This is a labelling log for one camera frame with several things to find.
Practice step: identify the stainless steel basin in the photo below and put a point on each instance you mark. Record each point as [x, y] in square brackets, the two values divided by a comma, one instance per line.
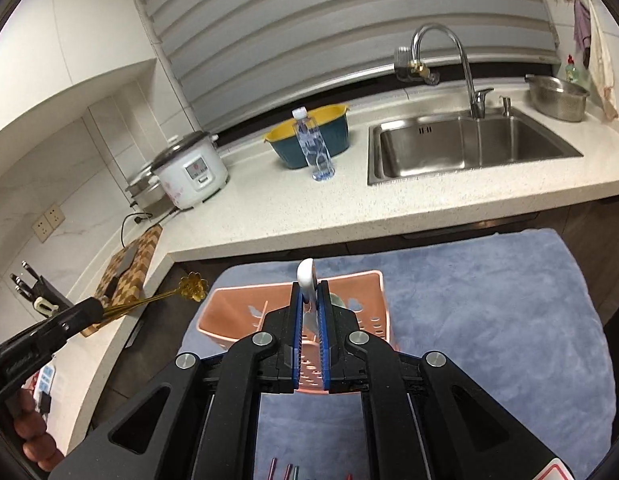
[557, 98]

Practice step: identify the steel steamer pot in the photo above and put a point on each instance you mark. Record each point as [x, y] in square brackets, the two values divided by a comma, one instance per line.
[146, 192]

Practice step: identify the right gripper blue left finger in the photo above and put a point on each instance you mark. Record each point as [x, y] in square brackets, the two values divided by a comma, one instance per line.
[296, 307]

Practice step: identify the green dish soap bottle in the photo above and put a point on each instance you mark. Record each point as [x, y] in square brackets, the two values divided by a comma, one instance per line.
[575, 74]

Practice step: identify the checkered wooden cutting board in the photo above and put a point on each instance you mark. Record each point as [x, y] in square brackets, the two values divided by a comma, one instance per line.
[123, 279]

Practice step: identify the pink plastic utensil holder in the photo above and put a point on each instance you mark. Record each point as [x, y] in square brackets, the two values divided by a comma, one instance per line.
[231, 313]

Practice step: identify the stainless steel sink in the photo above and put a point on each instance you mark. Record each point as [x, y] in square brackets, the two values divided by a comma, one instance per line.
[445, 143]

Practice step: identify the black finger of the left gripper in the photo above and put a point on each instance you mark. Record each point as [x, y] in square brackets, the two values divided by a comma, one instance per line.
[69, 322]

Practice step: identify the person's left hand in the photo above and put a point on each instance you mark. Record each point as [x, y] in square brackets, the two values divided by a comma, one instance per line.
[39, 446]

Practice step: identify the window roller blind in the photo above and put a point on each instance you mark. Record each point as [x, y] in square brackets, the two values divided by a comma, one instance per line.
[236, 59]

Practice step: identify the black knife block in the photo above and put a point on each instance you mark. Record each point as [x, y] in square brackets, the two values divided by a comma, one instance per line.
[44, 297]

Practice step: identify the white wall socket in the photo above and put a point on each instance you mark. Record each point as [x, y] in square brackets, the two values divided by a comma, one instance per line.
[48, 222]

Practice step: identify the hanging purple cloth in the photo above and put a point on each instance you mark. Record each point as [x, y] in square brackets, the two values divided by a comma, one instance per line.
[582, 30]

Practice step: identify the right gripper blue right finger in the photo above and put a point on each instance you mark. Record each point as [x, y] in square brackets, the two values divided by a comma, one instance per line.
[324, 312]

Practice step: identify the blue fleece mat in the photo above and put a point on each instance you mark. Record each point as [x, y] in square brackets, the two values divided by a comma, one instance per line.
[511, 310]

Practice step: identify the clear water bottle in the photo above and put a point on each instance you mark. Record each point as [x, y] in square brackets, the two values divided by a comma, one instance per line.
[313, 146]

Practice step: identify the hanging cream towel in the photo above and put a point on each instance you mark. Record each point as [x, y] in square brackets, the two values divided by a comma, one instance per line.
[600, 66]

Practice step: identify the white rice cooker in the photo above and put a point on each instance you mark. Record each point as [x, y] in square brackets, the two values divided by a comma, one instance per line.
[190, 169]

